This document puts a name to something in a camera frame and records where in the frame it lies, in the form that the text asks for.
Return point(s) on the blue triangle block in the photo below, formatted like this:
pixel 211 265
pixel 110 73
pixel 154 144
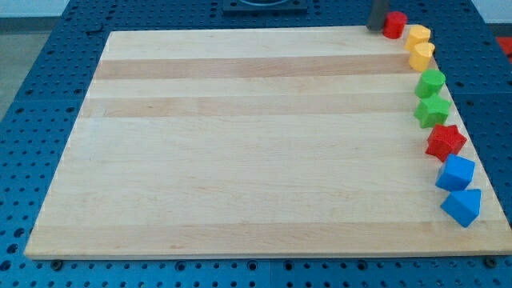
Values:
pixel 463 206

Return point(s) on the wooden board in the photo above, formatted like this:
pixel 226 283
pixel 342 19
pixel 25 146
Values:
pixel 254 143

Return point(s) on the green star block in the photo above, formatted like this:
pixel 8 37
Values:
pixel 432 110

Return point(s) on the yellow heart block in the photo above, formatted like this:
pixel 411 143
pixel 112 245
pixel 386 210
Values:
pixel 420 56

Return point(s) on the red cylinder block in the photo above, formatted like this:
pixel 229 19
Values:
pixel 394 24

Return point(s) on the green cylinder block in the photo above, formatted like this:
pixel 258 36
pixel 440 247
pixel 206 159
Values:
pixel 431 82

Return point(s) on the red star block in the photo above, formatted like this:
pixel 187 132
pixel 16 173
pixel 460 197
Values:
pixel 445 140

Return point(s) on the yellow hexagon block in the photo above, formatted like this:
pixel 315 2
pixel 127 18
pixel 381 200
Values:
pixel 417 34

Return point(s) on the blue cube block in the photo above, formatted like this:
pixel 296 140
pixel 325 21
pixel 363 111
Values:
pixel 456 173

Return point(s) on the red object at edge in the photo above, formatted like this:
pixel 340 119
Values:
pixel 506 45

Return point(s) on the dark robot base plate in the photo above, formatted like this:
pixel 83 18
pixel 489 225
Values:
pixel 263 6

